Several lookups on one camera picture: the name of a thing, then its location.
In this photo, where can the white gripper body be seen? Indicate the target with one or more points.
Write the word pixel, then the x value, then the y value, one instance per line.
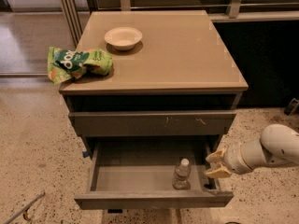
pixel 234 160

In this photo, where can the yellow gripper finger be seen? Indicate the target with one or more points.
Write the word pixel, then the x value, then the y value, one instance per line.
pixel 218 170
pixel 217 156

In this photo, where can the clear plastic water bottle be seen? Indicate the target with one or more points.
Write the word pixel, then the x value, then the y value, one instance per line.
pixel 181 175

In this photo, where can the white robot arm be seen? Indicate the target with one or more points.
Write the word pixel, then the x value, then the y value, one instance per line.
pixel 277 147

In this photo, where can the open grey middle drawer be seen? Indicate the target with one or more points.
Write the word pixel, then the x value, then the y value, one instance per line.
pixel 138 175

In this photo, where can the grey drawer cabinet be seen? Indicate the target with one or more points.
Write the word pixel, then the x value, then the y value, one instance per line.
pixel 180 64

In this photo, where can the closed grey top drawer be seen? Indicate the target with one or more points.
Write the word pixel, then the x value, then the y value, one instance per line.
pixel 162 123

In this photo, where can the dark caster wheel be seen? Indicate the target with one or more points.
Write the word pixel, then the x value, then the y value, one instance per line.
pixel 291 107

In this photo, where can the white bowl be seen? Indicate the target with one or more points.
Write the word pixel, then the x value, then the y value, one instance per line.
pixel 123 38

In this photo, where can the green chip bag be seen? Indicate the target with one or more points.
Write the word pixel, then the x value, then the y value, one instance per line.
pixel 66 64

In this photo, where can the metal bar on floor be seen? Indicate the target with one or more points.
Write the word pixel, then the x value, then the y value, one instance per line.
pixel 24 210

